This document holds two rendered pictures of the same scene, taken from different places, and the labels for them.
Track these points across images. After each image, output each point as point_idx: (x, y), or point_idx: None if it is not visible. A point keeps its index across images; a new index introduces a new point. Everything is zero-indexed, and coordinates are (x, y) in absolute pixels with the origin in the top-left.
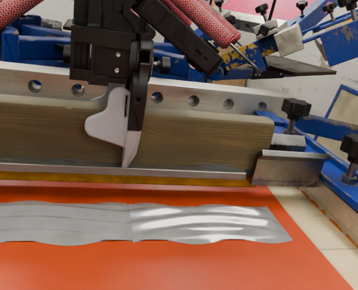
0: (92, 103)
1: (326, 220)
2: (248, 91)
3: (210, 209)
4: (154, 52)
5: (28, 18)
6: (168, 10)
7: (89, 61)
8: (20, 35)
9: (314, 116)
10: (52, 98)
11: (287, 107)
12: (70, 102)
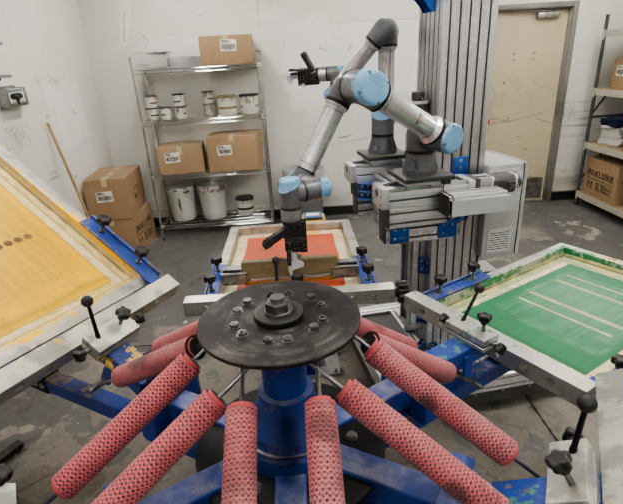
0: (301, 257)
1: None
2: (215, 295)
3: None
4: (229, 405)
5: (443, 490)
6: (280, 228)
7: (302, 250)
8: (395, 392)
9: (79, 387)
10: (313, 257)
11: (215, 277)
12: (307, 256)
